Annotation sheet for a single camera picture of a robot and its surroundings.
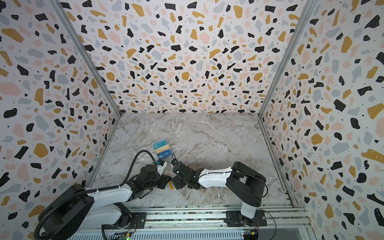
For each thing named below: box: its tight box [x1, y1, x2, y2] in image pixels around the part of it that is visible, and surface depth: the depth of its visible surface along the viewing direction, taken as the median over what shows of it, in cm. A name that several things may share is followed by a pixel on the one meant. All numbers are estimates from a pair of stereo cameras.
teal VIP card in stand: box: [153, 139, 168, 150], surface depth 98 cm
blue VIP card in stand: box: [157, 149, 173, 160], surface depth 97 cm
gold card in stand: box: [155, 144, 171, 154], surface depth 97 cm
